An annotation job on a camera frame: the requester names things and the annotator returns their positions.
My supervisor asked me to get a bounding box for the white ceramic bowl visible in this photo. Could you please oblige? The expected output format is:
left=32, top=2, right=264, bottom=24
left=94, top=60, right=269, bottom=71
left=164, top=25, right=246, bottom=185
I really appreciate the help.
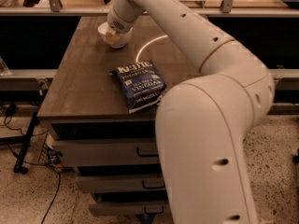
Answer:
left=97, top=22, right=132, bottom=49

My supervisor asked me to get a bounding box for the top grey drawer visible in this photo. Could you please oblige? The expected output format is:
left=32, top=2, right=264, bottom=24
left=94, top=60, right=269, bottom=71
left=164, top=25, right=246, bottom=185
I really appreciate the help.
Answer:
left=52, top=139, right=159, bottom=166

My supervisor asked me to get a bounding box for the bottom grey drawer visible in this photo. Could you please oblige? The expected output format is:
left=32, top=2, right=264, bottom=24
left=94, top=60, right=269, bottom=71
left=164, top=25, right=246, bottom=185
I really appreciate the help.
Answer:
left=89, top=201, right=170, bottom=217

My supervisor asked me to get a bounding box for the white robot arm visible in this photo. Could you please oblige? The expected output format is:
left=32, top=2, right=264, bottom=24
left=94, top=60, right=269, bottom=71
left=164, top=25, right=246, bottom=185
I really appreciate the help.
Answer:
left=107, top=0, right=275, bottom=224

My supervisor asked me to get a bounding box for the wire basket with items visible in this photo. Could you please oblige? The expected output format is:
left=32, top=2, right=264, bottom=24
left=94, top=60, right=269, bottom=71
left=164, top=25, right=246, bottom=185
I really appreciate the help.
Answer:
left=38, top=133, right=72, bottom=174

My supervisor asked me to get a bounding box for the middle grey drawer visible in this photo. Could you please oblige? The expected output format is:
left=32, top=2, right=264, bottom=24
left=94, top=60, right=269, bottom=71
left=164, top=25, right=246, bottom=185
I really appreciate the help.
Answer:
left=75, top=175, right=165, bottom=193

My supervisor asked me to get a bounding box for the black stand leg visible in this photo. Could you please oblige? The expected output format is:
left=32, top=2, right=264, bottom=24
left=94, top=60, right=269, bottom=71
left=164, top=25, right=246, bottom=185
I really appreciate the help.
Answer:
left=13, top=112, right=38, bottom=174

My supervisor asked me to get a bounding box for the blue kettle chips bag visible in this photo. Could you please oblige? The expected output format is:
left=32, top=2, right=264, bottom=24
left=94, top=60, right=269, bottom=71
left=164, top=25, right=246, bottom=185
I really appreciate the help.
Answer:
left=109, top=60, right=166, bottom=114

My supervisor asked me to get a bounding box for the grey drawer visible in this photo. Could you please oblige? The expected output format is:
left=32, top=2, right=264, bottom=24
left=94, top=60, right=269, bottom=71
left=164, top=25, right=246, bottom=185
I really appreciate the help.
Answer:
left=75, top=175, right=165, bottom=193
left=89, top=201, right=170, bottom=217
left=52, top=139, right=159, bottom=166

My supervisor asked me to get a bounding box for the grey drawer cabinet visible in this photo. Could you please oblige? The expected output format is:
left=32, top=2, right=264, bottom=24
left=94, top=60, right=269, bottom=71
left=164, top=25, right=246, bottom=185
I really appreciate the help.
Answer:
left=38, top=16, right=198, bottom=224

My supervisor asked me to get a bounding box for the black floor cable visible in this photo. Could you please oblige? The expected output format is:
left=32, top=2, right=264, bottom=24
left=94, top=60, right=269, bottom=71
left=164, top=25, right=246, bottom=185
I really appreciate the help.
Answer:
left=0, top=103, right=62, bottom=224

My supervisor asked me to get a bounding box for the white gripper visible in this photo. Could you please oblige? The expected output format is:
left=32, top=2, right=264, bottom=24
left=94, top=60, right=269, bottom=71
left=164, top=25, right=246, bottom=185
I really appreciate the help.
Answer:
left=104, top=7, right=134, bottom=45

